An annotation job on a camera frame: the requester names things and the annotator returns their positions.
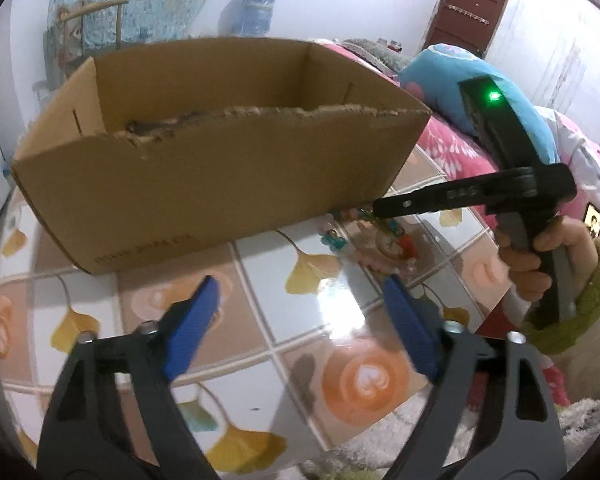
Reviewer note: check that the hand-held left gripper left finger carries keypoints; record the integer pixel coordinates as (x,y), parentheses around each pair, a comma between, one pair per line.
(195,330)

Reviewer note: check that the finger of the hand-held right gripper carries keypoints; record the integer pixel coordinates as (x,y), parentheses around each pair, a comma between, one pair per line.
(430,200)

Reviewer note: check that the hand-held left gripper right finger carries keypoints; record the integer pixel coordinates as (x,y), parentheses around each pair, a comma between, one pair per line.
(410,330)

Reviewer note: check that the brown cardboard box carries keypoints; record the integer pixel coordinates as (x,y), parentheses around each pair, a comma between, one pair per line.
(205,185)

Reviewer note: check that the person's right forearm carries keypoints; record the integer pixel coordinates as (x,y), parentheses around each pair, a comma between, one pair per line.
(595,310)

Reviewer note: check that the person's right hand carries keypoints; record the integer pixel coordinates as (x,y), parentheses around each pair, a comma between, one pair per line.
(527,285)

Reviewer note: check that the pink floral blanket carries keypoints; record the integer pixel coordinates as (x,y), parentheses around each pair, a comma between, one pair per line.
(450,145)

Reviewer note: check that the blue patterned pillow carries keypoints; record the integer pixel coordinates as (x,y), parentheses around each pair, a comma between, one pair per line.
(440,85)

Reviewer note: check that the tile-patterned tablecloth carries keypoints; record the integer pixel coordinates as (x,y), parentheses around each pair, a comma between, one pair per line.
(280,310)

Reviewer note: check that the brown door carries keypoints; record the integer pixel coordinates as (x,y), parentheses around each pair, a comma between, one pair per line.
(465,10)

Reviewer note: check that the small screen device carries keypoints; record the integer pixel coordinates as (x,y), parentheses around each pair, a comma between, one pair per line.
(594,220)

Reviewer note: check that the grey fuzzy blanket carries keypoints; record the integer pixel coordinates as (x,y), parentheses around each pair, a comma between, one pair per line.
(375,55)

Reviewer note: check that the pale fluffy blanket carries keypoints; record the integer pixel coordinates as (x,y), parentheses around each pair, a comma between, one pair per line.
(590,425)

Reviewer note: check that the wooden chair with floral cloth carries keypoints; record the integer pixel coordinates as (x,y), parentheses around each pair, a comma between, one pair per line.
(155,0)

